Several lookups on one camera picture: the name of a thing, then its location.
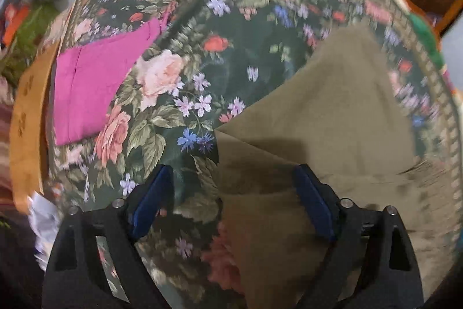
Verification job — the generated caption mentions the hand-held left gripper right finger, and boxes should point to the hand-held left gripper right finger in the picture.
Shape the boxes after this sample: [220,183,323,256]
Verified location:
[292,164,424,309]

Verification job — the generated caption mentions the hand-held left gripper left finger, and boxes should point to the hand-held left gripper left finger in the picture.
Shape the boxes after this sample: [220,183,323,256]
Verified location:
[41,164,174,309]

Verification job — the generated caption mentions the olive green pants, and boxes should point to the olive green pants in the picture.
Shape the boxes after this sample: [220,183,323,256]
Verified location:
[213,25,463,309]

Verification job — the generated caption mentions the white crumpled paper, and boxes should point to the white crumpled paper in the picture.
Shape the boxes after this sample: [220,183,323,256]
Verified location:
[28,194,61,263]

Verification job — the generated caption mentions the pink folded cloth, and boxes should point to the pink folded cloth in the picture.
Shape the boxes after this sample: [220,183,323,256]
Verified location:
[54,10,171,147]

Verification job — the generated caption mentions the light wooden board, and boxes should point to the light wooden board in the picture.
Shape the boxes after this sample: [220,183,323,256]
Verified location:
[9,41,61,214]

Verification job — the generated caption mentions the green patterned bag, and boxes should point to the green patterned bag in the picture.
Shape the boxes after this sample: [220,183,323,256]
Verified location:
[0,0,64,87]

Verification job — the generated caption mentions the dark floral blanket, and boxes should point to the dark floral blanket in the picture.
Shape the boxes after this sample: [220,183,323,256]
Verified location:
[43,0,461,309]

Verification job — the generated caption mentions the orange box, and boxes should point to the orange box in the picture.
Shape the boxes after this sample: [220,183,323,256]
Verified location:
[3,3,30,46]

